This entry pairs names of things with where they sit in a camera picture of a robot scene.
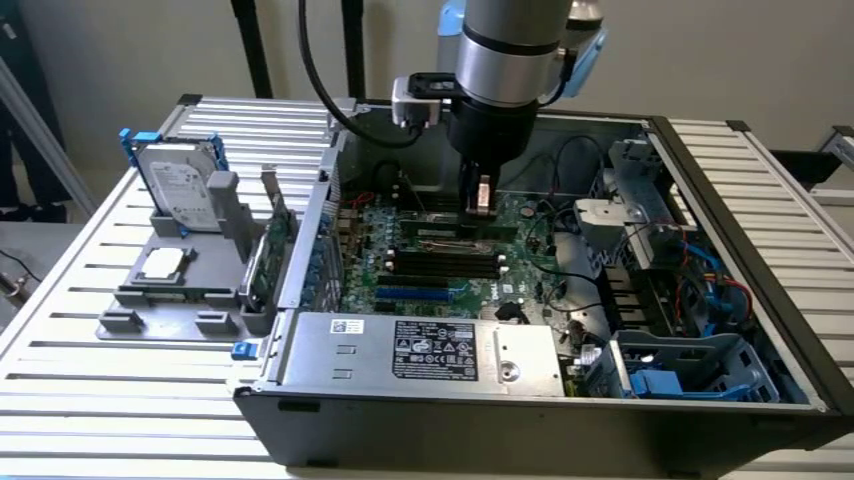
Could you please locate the grey plastic parts rack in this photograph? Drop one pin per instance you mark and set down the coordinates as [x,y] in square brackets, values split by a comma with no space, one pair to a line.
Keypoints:
[194,280]

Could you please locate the black stand pole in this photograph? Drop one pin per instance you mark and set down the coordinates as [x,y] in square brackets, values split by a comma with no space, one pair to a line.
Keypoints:
[255,47]

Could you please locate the black RAM slots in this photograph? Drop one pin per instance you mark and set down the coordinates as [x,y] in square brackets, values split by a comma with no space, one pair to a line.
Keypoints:
[442,262]

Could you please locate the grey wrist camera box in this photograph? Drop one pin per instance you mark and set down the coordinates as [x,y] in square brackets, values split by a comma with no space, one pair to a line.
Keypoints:
[422,100]

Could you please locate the green Dell motherboard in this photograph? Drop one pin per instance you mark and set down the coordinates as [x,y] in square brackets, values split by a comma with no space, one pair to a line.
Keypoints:
[440,265]

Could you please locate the black open PC case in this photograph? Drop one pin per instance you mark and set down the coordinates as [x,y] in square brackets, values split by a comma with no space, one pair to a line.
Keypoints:
[534,300]

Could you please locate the hard disk in blue carrier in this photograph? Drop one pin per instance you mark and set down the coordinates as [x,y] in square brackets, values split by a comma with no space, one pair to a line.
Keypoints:
[179,182]

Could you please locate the green graphics card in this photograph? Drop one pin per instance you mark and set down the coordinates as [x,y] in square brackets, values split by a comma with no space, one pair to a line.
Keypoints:
[270,250]

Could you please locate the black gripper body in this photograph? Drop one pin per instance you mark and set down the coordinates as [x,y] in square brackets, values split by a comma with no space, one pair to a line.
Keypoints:
[491,131]

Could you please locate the metal disk bay cage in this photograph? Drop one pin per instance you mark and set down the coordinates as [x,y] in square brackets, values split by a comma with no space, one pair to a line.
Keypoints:
[637,210]

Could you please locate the blue expansion slot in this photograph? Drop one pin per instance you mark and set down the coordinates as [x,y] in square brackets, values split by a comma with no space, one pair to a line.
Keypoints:
[414,293]

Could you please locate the blue case latch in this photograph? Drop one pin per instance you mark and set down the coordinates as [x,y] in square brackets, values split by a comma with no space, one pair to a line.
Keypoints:
[244,349]

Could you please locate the silver power supply unit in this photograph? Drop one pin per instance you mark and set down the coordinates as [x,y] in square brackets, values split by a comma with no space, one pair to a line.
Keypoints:
[420,352]

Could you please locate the green RAM stick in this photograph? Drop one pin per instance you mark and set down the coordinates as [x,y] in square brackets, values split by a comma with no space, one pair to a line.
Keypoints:
[460,231]

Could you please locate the blue-trimmed disk bay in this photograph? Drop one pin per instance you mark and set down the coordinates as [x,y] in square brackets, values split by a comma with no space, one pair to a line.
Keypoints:
[694,365]

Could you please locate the CPU with silver lid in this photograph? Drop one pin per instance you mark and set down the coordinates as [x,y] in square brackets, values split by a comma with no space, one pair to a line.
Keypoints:
[162,262]

